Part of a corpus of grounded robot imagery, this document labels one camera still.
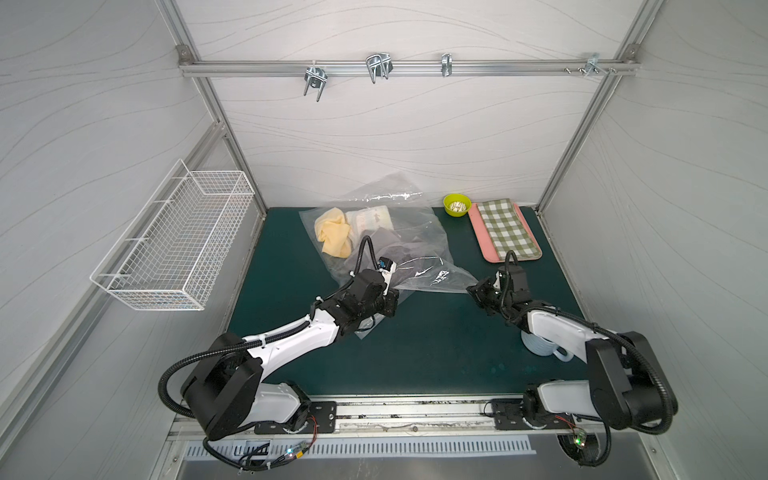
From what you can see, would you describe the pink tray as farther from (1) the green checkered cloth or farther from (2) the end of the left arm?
(2) the end of the left arm

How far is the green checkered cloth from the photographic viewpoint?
3.60 ft

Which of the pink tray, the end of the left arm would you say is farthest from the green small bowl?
the end of the left arm

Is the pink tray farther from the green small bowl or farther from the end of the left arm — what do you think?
the end of the left arm
